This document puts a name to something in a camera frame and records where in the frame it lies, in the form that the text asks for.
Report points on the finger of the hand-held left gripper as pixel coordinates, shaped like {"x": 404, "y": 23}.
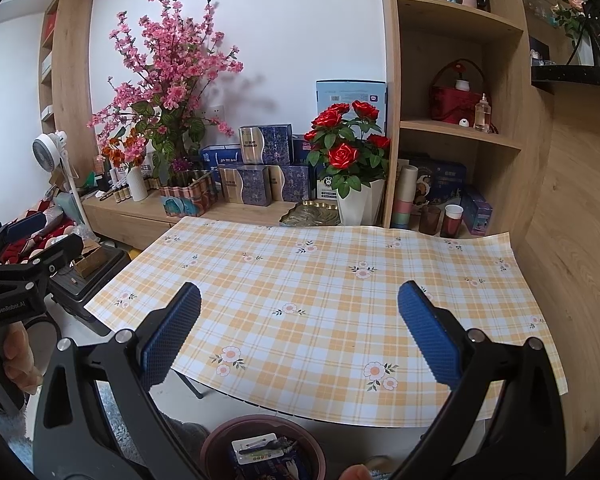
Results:
{"x": 25, "y": 224}
{"x": 60, "y": 252}

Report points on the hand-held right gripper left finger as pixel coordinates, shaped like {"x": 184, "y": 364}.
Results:
{"x": 172, "y": 330}

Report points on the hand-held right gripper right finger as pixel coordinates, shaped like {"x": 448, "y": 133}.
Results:
{"x": 430, "y": 330}

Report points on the maroon plastic bin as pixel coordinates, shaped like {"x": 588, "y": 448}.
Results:
{"x": 260, "y": 420}

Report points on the black plastic fork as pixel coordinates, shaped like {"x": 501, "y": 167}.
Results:
{"x": 272, "y": 444}

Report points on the large dark blue box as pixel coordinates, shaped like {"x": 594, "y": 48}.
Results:
{"x": 280, "y": 470}

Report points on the person's left hand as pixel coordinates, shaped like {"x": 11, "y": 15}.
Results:
{"x": 20, "y": 355}

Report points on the red white cloth heap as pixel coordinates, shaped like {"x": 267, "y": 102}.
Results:
{"x": 42, "y": 206}

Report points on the brown cardboard box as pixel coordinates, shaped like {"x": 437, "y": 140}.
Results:
{"x": 90, "y": 260}

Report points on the black plastic case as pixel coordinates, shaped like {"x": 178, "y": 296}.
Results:
{"x": 75, "y": 295}

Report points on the low wooden cabinet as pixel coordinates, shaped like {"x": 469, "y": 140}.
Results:
{"x": 130, "y": 225}

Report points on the white standing fan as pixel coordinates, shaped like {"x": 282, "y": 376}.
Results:
{"x": 50, "y": 147}

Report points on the row of small brown bottles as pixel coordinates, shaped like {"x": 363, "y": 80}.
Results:
{"x": 120, "y": 192}

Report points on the grey fluffy rug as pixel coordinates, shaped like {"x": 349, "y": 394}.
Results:
{"x": 185, "y": 430}

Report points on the white ribbed vase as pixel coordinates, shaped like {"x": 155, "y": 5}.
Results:
{"x": 137, "y": 185}

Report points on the red paper cup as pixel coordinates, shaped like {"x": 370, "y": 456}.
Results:
{"x": 451, "y": 225}

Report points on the brown glass cup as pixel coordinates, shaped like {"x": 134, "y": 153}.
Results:
{"x": 430, "y": 220}

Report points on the orange artificial flowers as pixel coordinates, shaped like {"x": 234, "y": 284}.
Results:
{"x": 112, "y": 152}

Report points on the yellow checked floral tablecloth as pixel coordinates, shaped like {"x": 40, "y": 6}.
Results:
{"x": 305, "y": 340}

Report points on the purple box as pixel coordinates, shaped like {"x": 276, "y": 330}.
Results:
{"x": 477, "y": 212}

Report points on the stack of pastel cups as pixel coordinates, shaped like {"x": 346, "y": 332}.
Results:
{"x": 404, "y": 200}

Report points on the striped wavy basket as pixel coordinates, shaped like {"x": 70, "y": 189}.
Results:
{"x": 190, "y": 192}

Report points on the narrow wooden bookcase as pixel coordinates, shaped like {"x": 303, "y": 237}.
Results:
{"x": 72, "y": 85}

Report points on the red roses in white pot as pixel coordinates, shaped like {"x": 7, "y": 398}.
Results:
{"x": 360, "y": 200}

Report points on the blue fluffy slipper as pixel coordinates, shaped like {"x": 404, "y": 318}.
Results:
{"x": 382, "y": 474}

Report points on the dark blue gift box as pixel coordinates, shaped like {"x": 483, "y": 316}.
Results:
{"x": 445, "y": 177}

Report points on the blue gold patterned box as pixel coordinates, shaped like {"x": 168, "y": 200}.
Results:
{"x": 252, "y": 187}
{"x": 295, "y": 182}
{"x": 272, "y": 145}

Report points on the gold leaf tray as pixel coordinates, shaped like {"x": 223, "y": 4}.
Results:
{"x": 307, "y": 214}

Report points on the white blue box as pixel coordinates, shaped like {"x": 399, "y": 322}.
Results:
{"x": 325, "y": 187}

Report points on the blue flat carton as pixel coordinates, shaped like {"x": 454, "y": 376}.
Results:
{"x": 220, "y": 155}

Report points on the wooden shelf unit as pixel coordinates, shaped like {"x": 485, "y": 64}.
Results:
{"x": 455, "y": 132}

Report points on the blue box with red print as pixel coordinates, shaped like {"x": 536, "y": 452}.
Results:
{"x": 302, "y": 152}

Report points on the glass perfume bottle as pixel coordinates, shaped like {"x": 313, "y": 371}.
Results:
{"x": 482, "y": 115}

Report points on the pink artificial blossom arrangement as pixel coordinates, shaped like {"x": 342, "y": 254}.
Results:
{"x": 175, "y": 60}

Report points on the light blue large carton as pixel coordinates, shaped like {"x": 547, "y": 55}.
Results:
{"x": 350, "y": 92}

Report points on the black counter shelf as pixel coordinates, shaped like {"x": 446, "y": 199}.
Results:
{"x": 570, "y": 75}

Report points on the pink roses in vase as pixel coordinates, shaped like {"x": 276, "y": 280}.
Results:
{"x": 575, "y": 5}

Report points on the white wall socket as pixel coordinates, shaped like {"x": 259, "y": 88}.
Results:
{"x": 215, "y": 110}

